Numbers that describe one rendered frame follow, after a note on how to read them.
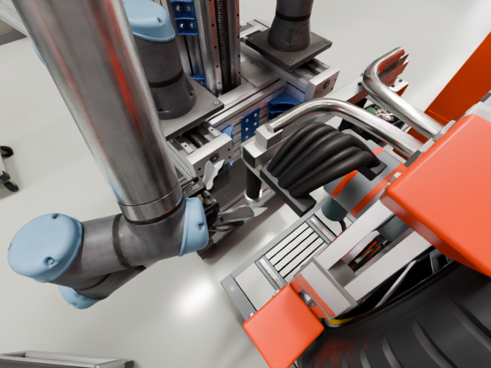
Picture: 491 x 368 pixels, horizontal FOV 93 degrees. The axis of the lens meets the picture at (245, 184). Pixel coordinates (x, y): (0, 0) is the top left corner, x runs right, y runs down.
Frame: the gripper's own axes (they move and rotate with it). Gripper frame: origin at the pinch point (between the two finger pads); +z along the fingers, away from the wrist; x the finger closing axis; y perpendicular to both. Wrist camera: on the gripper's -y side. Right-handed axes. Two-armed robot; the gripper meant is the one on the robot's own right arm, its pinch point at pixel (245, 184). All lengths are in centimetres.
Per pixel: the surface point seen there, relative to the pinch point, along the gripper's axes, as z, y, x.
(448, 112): 68, -7, -15
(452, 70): 253, -83, 20
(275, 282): 6, -76, -15
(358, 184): 14.0, 6.4, -16.0
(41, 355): -84, -67, 20
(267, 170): -1.7, 15.0, -7.4
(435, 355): -6.4, 22.1, -30.9
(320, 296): -7.5, 13.2, -23.9
